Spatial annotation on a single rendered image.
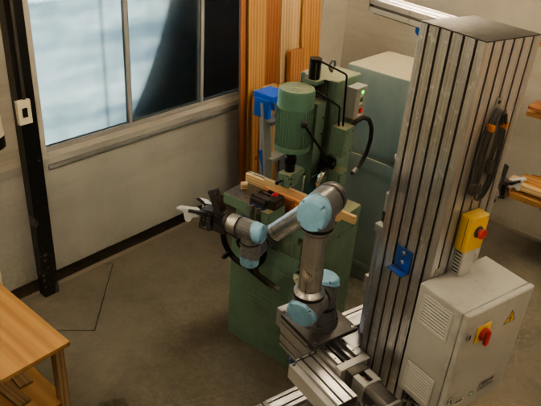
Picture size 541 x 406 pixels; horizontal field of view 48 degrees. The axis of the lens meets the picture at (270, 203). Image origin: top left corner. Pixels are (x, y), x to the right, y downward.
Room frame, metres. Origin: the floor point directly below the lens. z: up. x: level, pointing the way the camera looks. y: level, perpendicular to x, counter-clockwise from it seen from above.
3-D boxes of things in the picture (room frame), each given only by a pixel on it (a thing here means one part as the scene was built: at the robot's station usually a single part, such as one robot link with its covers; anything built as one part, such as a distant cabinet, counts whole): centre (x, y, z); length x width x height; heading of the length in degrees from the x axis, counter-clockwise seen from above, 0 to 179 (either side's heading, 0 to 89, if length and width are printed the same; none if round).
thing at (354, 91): (2.92, -0.38, 1.40); 0.10 x 0.06 x 0.16; 144
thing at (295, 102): (2.74, -0.08, 1.35); 0.18 x 0.18 x 0.31
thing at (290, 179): (2.75, -0.10, 1.03); 0.14 x 0.07 x 0.09; 144
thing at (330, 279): (1.91, -0.23, 0.98); 0.13 x 0.12 x 0.14; 152
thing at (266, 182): (2.66, -0.19, 0.95); 0.55 x 0.02 x 0.04; 54
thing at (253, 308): (2.84, -0.15, 0.36); 0.58 x 0.45 x 0.71; 144
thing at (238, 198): (2.64, -0.03, 0.87); 0.61 x 0.30 x 0.06; 54
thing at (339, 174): (2.80, -0.32, 1.02); 0.09 x 0.07 x 0.12; 54
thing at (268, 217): (2.58, 0.02, 0.92); 0.15 x 0.13 x 0.09; 54
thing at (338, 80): (2.98, -0.25, 1.16); 0.22 x 0.22 x 0.72; 54
